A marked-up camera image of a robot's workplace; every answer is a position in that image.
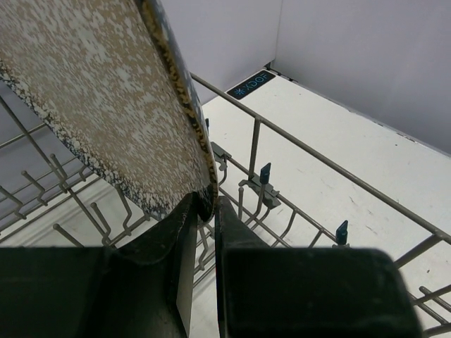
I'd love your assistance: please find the right logo sticker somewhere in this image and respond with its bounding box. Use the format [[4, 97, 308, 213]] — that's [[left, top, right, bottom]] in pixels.
[[226, 69, 278, 100]]

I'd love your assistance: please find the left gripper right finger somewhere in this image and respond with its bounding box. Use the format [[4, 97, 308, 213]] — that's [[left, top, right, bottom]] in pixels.
[[214, 196, 269, 334]]

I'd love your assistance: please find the speckled beige round plate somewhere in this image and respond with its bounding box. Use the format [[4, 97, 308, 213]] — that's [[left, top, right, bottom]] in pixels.
[[1, 1, 218, 221]]

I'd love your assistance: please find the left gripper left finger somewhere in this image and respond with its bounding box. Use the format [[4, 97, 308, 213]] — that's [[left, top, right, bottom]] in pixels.
[[114, 194, 198, 333]]

